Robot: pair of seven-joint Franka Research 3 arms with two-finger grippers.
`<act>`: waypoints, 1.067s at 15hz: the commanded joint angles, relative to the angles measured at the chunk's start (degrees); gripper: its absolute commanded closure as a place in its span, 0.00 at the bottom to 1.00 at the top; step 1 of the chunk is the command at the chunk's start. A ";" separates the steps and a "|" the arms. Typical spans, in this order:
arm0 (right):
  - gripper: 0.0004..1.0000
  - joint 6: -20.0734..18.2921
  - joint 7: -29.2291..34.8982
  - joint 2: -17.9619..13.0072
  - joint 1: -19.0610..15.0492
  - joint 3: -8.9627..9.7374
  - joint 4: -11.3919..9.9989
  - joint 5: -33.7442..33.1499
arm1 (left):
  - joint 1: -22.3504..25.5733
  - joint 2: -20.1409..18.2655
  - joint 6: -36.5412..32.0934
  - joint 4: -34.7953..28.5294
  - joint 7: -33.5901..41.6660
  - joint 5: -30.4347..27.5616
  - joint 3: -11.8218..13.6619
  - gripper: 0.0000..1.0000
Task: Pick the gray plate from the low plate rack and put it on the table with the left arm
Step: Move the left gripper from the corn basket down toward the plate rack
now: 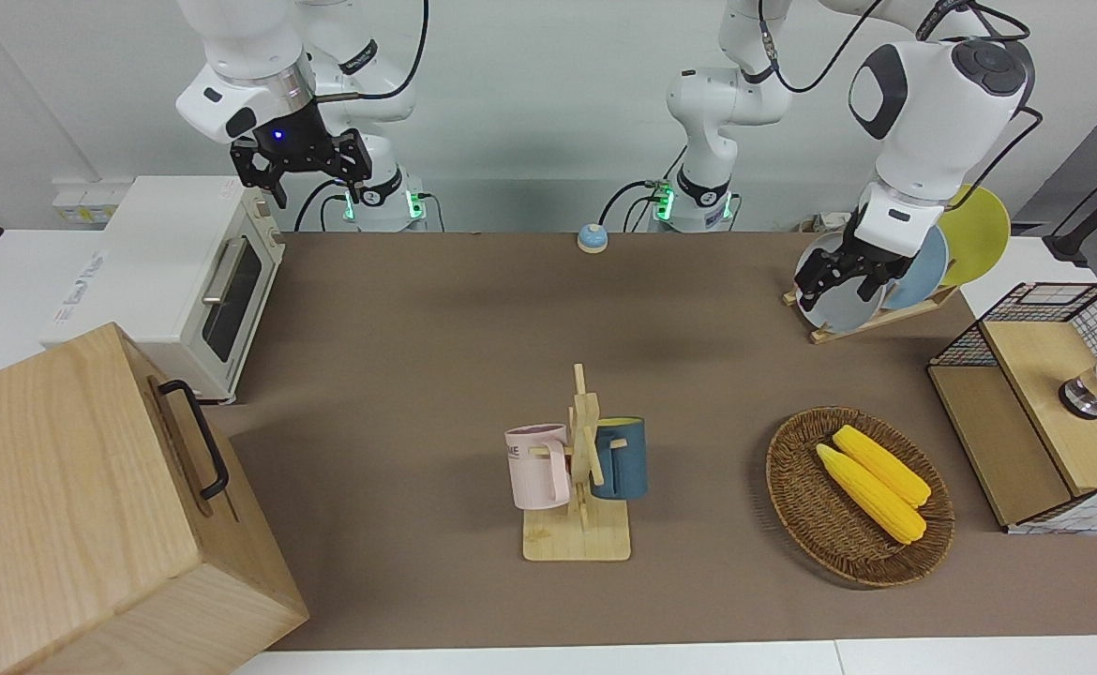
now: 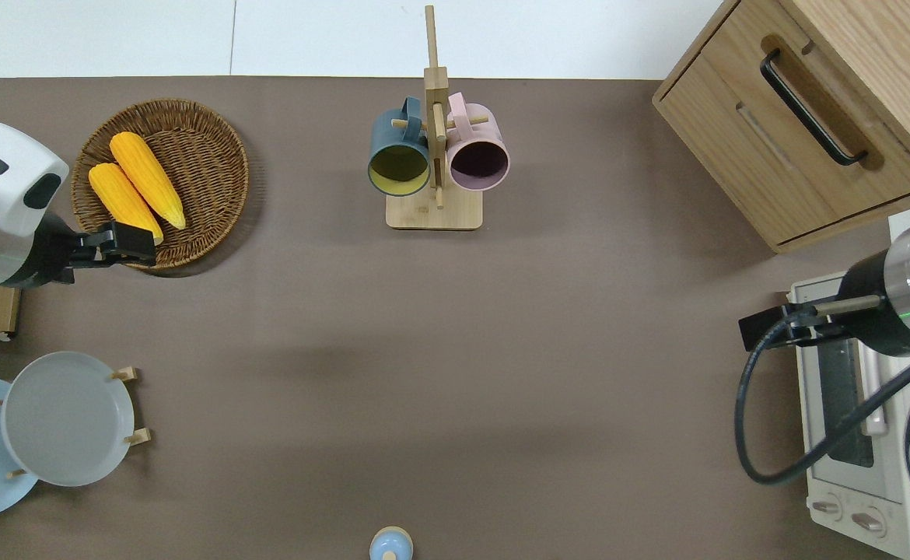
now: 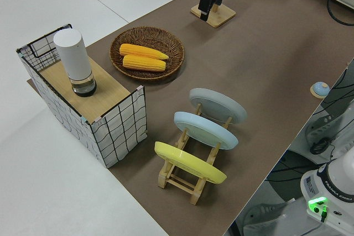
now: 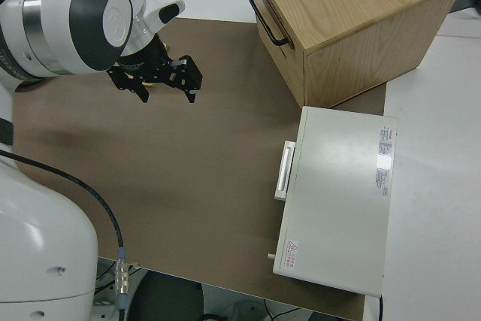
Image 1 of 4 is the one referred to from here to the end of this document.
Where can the low wooden plate rack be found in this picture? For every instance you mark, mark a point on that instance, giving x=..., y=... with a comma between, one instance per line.
x=872, y=323

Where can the blue plate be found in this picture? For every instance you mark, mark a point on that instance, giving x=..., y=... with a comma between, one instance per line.
x=919, y=277

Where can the brown wicker basket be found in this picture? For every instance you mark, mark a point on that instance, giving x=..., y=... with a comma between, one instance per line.
x=811, y=511

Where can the large wooden box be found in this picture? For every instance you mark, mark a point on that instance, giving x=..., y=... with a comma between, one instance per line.
x=70, y=506

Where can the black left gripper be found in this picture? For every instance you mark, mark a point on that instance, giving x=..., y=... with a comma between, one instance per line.
x=872, y=262

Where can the white wall power strip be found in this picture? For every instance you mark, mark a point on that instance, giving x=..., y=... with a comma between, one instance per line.
x=89, y=204

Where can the small blue dome bell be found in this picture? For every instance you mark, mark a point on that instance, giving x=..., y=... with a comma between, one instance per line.
x=592, y=239

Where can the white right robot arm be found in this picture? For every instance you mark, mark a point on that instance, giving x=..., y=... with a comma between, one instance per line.
x=248, y=56

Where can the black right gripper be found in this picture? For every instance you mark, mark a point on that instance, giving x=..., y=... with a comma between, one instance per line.
x=291, y=141

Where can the wooden mug tree rack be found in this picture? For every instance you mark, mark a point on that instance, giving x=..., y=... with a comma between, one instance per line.
x=577, y=539

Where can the pink mug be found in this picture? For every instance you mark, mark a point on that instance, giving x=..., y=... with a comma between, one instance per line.
x=534, y=473

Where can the yellow plate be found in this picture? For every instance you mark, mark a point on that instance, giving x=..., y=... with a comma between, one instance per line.
x=975, y=234

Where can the gray plate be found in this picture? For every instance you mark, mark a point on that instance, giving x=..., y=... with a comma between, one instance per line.
x=839, y=309

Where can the brown table mat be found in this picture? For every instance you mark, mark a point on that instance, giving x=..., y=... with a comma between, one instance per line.
x=417, y=375

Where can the dark blue mug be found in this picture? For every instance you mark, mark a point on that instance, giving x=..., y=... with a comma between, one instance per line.
x=628, y=459

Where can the white toaster oven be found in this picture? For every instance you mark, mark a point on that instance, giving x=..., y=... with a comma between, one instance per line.
x=155, y=253

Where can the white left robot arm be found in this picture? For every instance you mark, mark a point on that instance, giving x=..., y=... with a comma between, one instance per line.
x=933, y=112

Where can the yellow corn cob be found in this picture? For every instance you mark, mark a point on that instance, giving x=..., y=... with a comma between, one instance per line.
x=867, y=492
x=886, y=464

